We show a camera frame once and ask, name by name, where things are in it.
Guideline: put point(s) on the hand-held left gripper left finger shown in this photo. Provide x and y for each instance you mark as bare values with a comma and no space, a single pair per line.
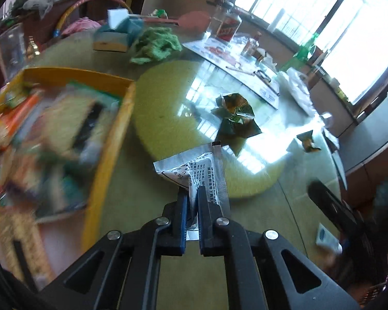
182,222

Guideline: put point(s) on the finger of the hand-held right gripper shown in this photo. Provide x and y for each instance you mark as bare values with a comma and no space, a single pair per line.
333,206

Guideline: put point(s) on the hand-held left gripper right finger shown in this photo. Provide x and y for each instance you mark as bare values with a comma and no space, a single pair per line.
201,222

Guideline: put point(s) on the silver sachet packet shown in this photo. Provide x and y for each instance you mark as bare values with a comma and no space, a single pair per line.
197,171

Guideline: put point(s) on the yellow cardboard box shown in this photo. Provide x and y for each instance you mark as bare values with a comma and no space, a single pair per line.
111,155

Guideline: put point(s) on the white blue small packet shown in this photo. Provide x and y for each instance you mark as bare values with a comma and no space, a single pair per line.
325,237

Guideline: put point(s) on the small gold foil packet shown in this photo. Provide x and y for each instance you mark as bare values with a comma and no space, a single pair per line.
307,140

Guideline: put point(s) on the dark green foil packet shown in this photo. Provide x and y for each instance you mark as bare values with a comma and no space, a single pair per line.
236,109

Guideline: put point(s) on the white plastic bags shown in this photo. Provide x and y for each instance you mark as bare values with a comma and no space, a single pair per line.
297,87

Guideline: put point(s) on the pile of snack packets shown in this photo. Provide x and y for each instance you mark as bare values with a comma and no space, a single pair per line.
61,129

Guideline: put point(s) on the green plastic bottle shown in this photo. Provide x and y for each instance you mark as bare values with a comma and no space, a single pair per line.
304,53

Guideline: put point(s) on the printed laminated sheet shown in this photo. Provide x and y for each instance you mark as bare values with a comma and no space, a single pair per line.
220,58

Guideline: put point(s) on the green knitted cloth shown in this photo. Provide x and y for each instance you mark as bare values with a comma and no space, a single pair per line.
155,45

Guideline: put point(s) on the small glass bottle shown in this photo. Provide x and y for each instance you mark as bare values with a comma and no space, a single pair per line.
250,46

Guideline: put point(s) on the white paper roll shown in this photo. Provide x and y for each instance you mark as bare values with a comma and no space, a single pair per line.
275,21

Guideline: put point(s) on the teal tissue box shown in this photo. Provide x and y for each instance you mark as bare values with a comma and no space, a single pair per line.
113,38

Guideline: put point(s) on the clear liquor bottle red label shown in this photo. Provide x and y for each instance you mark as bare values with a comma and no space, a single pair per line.
226,25

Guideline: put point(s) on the red fly swatter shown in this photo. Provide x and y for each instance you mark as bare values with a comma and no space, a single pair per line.
195,21

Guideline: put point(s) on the barred window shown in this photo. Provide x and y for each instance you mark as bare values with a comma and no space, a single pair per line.
310,3

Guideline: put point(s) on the pink cloth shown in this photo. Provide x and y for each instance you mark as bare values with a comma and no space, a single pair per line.
82,25

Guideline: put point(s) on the dark wooden cabinet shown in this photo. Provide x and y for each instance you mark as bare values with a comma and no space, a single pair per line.
84,8

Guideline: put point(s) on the clear plastic bag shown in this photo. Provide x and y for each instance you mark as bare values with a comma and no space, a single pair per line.
35,4

